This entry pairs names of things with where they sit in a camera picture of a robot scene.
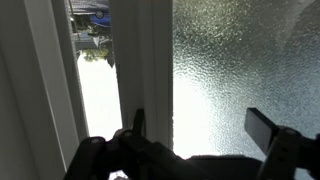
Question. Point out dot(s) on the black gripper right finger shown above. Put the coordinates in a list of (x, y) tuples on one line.
[(260, 128)]

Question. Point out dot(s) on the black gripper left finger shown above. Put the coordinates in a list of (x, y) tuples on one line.
[(138, 123)]

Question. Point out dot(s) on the blue parked car outside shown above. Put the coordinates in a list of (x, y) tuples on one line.
[(100, 18)]

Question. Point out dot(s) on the white window frame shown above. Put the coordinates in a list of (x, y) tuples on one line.
[(41, 110)]

